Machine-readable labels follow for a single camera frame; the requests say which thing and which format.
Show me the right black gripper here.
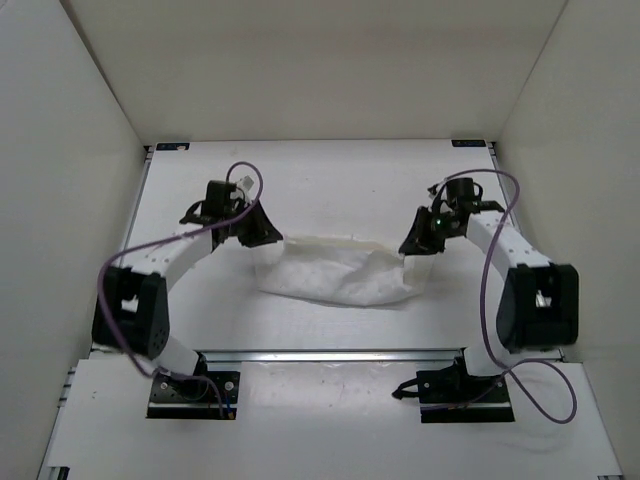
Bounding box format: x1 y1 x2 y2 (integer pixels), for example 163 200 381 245
399 206 462 255

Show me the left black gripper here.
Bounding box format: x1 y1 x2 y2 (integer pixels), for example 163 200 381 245
226 196 284 246

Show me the white pleated skirt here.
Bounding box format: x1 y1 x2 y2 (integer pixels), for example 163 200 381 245
252 236 434 307

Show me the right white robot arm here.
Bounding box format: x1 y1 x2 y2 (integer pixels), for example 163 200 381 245
399 172 579 401

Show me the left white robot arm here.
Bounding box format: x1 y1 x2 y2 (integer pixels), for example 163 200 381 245
92 176 283 398

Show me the right corner label sticker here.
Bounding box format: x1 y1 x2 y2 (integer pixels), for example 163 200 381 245
451 139 486 148

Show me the corner label sticker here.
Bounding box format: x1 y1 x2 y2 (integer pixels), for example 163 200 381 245
451 139 486 148
155 142 190 151

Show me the left corner label sticker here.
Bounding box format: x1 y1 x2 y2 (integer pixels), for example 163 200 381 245
155 142 190 151

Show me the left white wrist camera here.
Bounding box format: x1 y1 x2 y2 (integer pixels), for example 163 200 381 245
236 175 255 193

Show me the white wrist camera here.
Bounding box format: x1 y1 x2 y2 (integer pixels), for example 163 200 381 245
427 182 444 198
236 175 255 193

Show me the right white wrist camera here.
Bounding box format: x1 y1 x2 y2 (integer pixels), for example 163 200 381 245
427 182 444 198

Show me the aluminium front rail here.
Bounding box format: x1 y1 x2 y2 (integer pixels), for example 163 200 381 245
89 344 566 365

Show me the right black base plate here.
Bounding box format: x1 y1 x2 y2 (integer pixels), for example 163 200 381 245
392 365 515 424

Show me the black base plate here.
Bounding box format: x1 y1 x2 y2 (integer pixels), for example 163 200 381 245
146 370 241 421
392 365 515 424

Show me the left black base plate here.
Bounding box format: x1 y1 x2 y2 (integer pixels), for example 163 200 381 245
146 370 241 421

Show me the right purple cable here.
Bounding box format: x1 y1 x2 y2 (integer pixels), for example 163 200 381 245
422 168 577 425

